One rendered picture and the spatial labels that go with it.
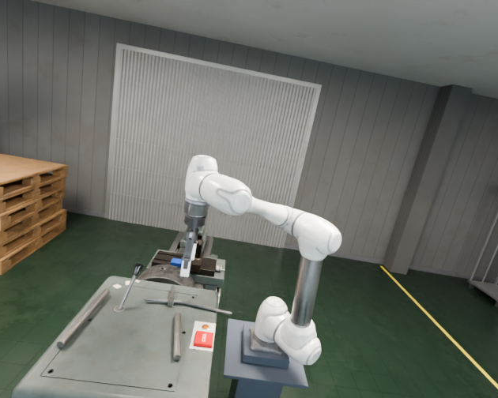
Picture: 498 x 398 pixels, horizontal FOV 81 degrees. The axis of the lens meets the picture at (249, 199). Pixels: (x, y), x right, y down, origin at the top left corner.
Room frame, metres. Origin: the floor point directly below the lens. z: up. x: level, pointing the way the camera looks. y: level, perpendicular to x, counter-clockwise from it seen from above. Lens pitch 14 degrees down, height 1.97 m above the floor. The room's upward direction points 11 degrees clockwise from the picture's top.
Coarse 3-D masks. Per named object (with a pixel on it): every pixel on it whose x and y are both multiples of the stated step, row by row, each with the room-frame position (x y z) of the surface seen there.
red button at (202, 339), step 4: (196, 332) 0.84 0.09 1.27; (200, 332) 0.84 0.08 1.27; (204, 332) 0.85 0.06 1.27; (208, 332) 0.85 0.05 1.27; (212, 332) 0.85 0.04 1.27; (196, 336) 0.82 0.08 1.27; (200, 336) 0.82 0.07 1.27; (204, 336) 0.83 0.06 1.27; (208, 336) 0.83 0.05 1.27; (212, 336) 0.83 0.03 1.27; (196, 340) 0.80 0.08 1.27; (200, 340) 0.81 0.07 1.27; (204, 340) 0.81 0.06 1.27; (208, 340) 0.81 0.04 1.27; (212, 340) 0.82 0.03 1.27; (196, 344) 0.79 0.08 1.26; (200, 344) 0.79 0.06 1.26; (204, 344) 0.79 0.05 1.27; (208, 344) 0.80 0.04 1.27; (212, 344) 0.80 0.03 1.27
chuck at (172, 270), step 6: (150, 270) 1.25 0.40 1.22; (156, 270) 1.24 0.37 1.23; (162, 270) 1.24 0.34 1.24; (168, 270) 1.25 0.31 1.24; (174, 270) 1.26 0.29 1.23; (180, 270) 1.29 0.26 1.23; (138, 276) 1.28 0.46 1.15; (180, 276) 1.24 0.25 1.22; (186, 282) 1.23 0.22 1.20; (192, 282) 1.29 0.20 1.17
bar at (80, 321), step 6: (102, 294) 0.93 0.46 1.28; (96, 300) 0.89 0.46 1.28; (102, 300) 0.91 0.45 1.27; (90, 306) 0.85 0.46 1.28; (96, 306) 0.87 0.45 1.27; (84, 312) 0.83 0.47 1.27; (90, 312) 0.83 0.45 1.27; (78, 318) 0.79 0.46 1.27; (84, 318) 0.80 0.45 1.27; (78, 324) 0.77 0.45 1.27; (72, 330) 0.74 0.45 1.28; (66, 336) 0.71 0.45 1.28; (60, 342) 0.69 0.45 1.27; (66, 342) 0.70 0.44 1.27
